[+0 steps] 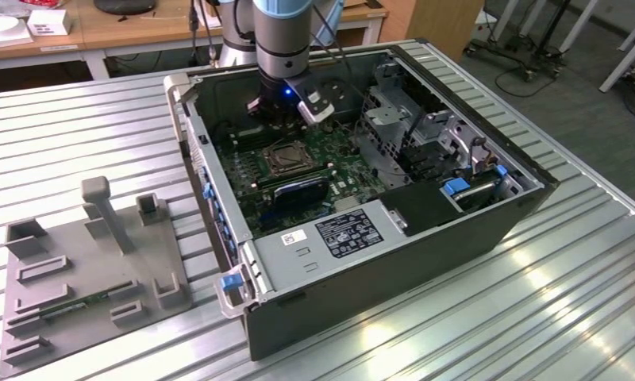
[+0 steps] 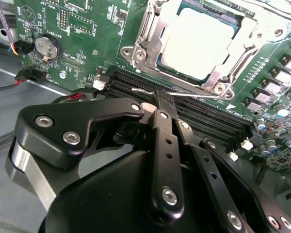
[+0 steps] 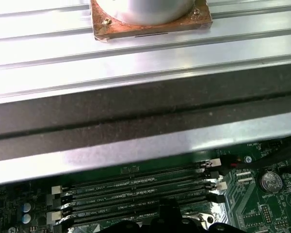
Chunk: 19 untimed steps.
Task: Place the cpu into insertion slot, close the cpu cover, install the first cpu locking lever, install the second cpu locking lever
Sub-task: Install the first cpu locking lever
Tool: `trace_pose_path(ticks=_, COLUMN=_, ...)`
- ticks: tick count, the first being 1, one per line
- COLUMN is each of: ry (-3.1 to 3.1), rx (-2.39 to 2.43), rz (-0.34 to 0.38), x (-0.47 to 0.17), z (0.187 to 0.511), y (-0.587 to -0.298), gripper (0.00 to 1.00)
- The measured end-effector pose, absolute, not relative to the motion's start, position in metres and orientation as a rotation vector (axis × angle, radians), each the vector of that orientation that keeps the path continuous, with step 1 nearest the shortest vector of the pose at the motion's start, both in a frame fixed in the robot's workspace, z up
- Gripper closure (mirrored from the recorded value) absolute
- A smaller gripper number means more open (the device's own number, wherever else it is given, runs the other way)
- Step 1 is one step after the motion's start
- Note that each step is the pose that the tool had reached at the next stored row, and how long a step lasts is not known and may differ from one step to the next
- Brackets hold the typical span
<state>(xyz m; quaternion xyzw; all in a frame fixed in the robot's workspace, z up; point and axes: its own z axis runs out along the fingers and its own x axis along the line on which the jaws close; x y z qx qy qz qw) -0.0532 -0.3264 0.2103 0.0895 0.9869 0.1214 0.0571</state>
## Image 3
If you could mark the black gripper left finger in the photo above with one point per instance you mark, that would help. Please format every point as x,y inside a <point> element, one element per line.
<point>163,218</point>

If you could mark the silver coin battery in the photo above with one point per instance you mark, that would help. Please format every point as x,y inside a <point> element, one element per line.
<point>271,180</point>

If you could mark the dark grey PC case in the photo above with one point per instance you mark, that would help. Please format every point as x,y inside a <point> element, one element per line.
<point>135,109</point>

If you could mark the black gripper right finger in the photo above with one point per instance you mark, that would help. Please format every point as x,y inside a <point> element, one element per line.
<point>174,218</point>

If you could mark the brown square base plate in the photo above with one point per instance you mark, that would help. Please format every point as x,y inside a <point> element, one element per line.
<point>160,30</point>

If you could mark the green motherboard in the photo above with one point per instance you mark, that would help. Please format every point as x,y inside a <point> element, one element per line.
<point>245,206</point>

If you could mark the CPU socket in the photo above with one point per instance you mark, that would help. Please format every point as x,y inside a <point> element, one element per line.
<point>203,217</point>

